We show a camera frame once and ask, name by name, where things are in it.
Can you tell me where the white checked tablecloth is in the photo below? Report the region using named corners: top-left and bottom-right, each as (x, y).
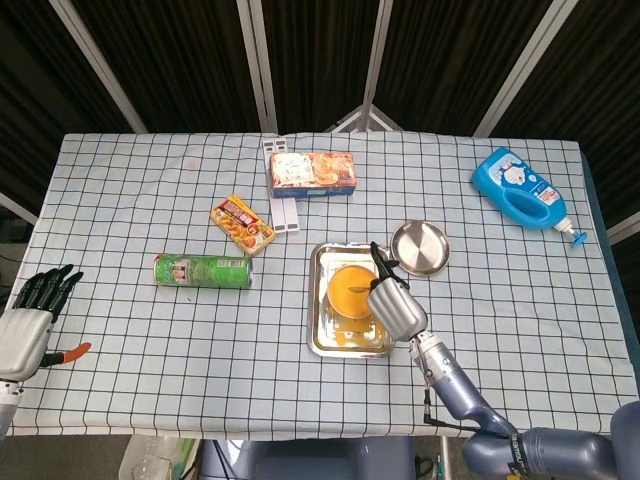
top-left (0, 131), bottom-right (640, 442)

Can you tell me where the white table leg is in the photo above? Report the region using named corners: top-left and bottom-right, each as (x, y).
top-left (439, 436), bottom-right (454, 480)

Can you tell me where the clear plastic bag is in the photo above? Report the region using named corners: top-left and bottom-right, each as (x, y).
top-left (118, 434), bottom-right (201, 480)

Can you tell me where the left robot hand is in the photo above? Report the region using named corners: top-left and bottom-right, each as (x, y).
top-left (0, 263), bottom-right (93, 382)

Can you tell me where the white metal screen foot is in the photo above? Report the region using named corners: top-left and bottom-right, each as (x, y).
top-left (324, 103), bottom-right (404, 134)

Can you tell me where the blue detergent bottle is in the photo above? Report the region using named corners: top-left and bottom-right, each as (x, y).
top-left (472, 146), bottom-right (590, 249)

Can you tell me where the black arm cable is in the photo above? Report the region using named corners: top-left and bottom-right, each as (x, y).
top-left (422, 359), bottom-right (506, 436)

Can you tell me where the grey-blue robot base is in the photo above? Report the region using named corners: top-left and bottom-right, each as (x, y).
top-left (199, 438), bottom-right (416, 480)

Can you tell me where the orange blue cookie box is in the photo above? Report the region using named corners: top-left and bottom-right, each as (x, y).
top-left (269, 151), bottom-right (358, 200)

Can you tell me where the yellow curry box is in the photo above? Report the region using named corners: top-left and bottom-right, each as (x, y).
top-left (209, 194), bottom-right (277, 258)

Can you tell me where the dark white-framed folding screen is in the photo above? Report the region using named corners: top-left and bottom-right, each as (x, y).
top-left (0, 0), bottom-right (640, 246)

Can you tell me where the rectangular steel tray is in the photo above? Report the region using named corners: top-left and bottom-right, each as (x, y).
top-left (306, 241), bottom-right (396, 359)

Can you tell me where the white sealing clip bar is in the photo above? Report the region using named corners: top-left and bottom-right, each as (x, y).
top-left (262, 140), bottom-right (287, 234)
top-left (274, 140), bottom-right (302, 233)

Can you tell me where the beige bowl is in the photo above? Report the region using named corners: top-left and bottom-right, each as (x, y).
top-left (327, 264), bottom-right (381, 320)

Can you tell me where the green chip can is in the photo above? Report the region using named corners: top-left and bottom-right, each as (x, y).
top-left (152, 253), bottom-right (254, 290)

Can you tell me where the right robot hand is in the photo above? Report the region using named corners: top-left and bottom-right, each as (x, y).
top-left (367, 241), bottom-right (429, 342)

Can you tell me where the round steel plate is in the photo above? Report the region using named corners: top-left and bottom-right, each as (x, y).
top-left (390, 220), bottom-right (451, 278)

